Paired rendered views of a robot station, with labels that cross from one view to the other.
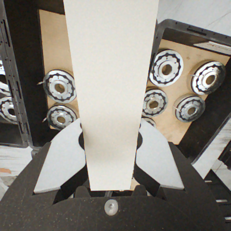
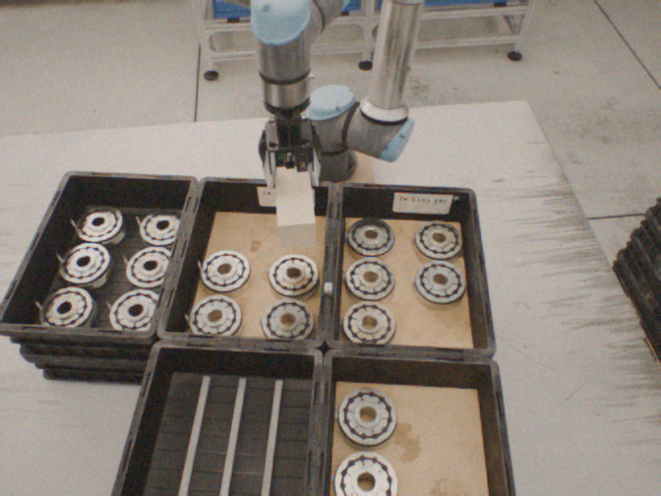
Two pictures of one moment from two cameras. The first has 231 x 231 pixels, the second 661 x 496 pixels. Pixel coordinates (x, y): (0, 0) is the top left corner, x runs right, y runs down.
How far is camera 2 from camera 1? 0.98 m
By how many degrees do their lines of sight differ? 65
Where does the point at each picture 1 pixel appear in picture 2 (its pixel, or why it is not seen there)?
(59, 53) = (229, 243)
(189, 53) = (401, 225)
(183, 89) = (417, 264)
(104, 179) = (290, 212)
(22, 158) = not seen: outside the picture
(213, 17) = not seen: hidden behind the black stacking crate
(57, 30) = (231, 224)
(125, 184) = (309, 216)
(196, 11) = not seen: hidden behind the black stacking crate
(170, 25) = (346, 185)
